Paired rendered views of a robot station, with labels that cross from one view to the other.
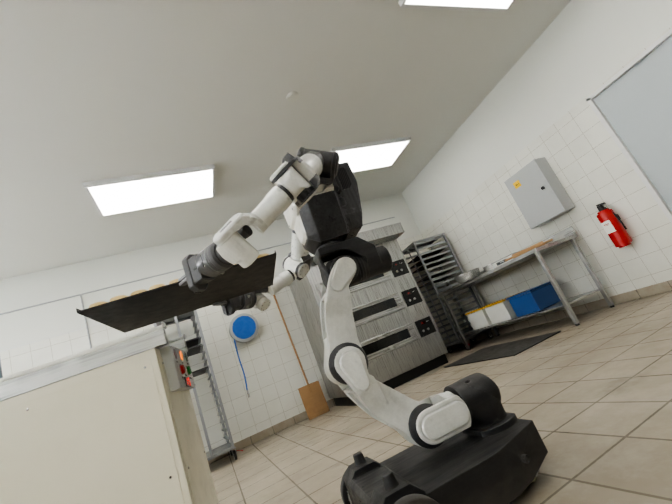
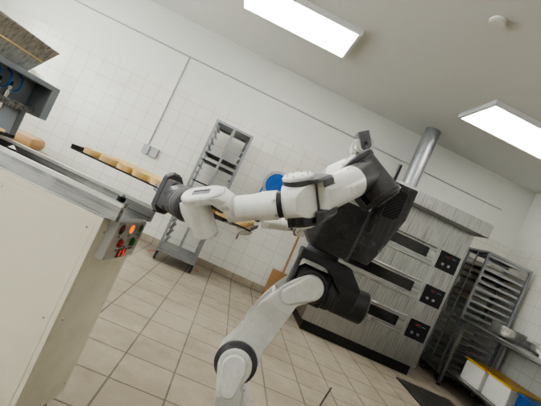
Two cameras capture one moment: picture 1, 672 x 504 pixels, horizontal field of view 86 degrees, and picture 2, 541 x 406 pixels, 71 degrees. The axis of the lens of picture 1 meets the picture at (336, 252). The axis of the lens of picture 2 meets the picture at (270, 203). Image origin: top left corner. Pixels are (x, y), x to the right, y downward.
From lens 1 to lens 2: 0.52 m
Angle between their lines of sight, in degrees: 24
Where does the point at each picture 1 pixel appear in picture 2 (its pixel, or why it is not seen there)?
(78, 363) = (52, 182)
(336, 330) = (252, 329)
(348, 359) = (233, 363)
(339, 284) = (289, 298)
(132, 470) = (27, 288)
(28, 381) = (17, 166)
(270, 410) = (242, 262)
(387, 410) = not seen: outside the picture
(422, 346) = (397, 341)
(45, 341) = (144, 73)
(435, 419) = not seen: outside the picture
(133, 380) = (72, 229)
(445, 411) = not seen: outside the picture
